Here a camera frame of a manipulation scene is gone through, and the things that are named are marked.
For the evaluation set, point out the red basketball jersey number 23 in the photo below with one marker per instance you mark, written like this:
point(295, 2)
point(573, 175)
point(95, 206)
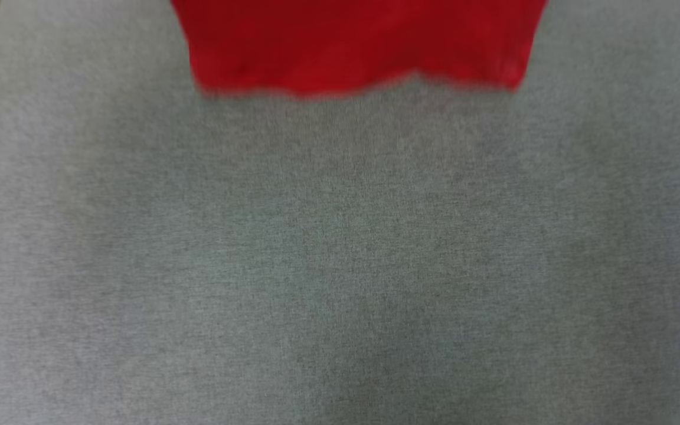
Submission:
point(352, 41)

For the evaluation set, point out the grey fabric sofa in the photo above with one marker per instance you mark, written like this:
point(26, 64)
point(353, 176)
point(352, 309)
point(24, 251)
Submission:
point(340, 265)

